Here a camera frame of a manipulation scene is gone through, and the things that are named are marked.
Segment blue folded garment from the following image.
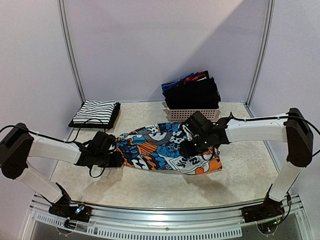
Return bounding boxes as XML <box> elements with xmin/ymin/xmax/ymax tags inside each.
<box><xmin>161</xmin><ymin>79</ymin><xmax>184</xmax><ymax>92</ymax></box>

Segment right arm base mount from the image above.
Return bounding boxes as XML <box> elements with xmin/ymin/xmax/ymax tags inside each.
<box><xmin>240</xmin><ymin>192</ymin><xmax>292</xmax><ymax>236</ymax></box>

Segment aluminium front rail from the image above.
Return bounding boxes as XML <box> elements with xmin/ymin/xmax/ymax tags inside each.
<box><xmin>22</xmin><ymin>194</ymin><xmax>313</xmax><ymax>240</ymax></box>

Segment red black plaid garment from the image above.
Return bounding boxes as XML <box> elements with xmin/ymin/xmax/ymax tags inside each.
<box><xmin>183</xmin><ymin>70</ymin><xmax>210</xmax><ymax>85</ymax></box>

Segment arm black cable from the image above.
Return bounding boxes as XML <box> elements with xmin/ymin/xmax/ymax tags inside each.
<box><xmin>0</xmin><ymin>118</ymin><xmax>111</xmax><ymax>179</ymax></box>
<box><xmin>199</xmin><ymin>111</ymin><xmax>320</xmax><ymax>201</ymax></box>

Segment colourful printed clothes pile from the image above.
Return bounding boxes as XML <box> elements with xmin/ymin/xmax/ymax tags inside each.
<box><xmin>115</xmin><ymin>122</ymin><xmax>222</xmax><ymax>175</ymax></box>

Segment folded black garment in basket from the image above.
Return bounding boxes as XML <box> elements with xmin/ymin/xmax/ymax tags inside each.
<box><xmin>162</xmin><ymin>78</ymin><xmax>221</xmax><ymax>110</ymax></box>

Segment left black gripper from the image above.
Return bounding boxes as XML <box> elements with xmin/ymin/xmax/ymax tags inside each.
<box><xmin>94</xmin><ymin>151</ymin><xmax>124</xmax><ymax>168</ymax></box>

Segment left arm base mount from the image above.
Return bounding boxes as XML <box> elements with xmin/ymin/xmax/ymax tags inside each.
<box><xmin>48</xmin><ymin>197</ymin><xmax>93</xmax><ymax>230</ymax></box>

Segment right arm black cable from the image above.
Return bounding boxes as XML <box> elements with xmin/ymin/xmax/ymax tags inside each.
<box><xmin>199</xmin><ymin>111</ymin><xmax>320</xmax><ymax>201</ymax></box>

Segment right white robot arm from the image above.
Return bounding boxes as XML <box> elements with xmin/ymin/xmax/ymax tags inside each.
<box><xmin>180</xmin><ymin>108</ymin><xmax>314</xmax><ymax>218</ymax></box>

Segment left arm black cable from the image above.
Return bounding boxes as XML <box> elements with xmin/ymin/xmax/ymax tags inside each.
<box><xmin>0</xmin><ymin>118</ymin><xmax>111</xmax><ymax>179</ymax></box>

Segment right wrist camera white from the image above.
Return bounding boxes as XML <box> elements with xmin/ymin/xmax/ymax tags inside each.
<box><xmin>182</xmin><ymin>124</ymin><xmax>194</xmax><ymax>142</ymax></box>

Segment folded black shirt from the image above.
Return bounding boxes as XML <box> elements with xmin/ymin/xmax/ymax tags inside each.
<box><xmin>68</xmin><ymin>100</ymin><xmax>121</xmax><ymax>130</ymax></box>

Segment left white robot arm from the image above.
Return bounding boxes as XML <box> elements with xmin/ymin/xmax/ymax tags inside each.
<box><xmin>0</xmin><ymin>123</ymin><xmax>124</xmax><ymax>217</ymax></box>

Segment right aluminium frame post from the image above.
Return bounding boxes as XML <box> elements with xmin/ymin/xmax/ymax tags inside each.
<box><xmin>245</xmin><ymin>0</ymin><xmax>275</xmax><ymax>108</ymax></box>

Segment black white striped tank top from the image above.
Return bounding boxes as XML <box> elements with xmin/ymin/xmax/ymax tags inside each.
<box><xmin>71</xmin><ymin>100</ymin><xmax>119</xmax><ymax>125</ymax></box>

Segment pink plastic laundry basket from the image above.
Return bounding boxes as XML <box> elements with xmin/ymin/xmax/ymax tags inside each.
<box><xmin>163</xmin><ymin>102</ymin><xmax>221</xmax><ymax>122</ymax></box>

